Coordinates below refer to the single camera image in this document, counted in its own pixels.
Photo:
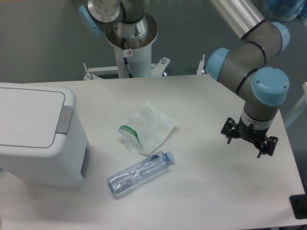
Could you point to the white trash can lid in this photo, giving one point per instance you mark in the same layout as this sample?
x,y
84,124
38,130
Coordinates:
x,y
29,117

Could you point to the white metal base frame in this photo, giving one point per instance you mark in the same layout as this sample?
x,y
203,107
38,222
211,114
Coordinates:
x,y
158,70

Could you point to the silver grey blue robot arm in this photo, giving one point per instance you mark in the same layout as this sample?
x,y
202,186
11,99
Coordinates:
x,y
244,72

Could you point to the clear plastic water bottle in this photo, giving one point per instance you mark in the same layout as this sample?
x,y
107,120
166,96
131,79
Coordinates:
x,y
139,172

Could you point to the white trash can body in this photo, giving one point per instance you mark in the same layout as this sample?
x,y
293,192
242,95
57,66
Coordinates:
x,y
61,164

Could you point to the blue plastic bag background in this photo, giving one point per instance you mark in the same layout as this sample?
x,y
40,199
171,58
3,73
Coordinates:
x,y
282,10

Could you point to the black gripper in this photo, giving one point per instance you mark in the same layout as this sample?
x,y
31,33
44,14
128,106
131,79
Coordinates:
x,y
266,145

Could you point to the clear plastic bag green stripe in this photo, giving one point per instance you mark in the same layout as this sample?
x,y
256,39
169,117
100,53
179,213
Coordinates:
x,y
146,129

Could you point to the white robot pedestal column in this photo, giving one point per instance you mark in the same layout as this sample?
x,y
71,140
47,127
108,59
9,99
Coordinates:
x,y
132,43

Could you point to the white frame at right edge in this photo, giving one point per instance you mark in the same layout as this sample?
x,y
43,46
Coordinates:
x,y
297,109

